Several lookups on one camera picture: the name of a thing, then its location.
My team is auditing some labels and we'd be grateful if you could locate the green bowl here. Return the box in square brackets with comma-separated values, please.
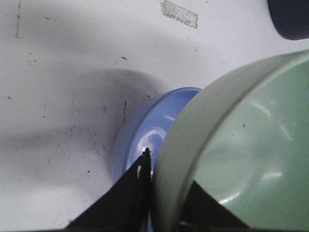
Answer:
[152, 51, 309, 232]

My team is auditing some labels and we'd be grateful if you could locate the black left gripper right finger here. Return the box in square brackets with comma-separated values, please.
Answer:
[178, 181, 250, 229]

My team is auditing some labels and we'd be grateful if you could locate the dark blue saucepan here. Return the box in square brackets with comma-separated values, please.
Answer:
[267, 0, 309, 41]

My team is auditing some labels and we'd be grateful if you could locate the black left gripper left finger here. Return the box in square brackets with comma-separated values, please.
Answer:
[66, 148, 151, 229]

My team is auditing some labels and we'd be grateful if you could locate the blue bowl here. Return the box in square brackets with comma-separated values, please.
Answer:
[111, 87, 201, 183]

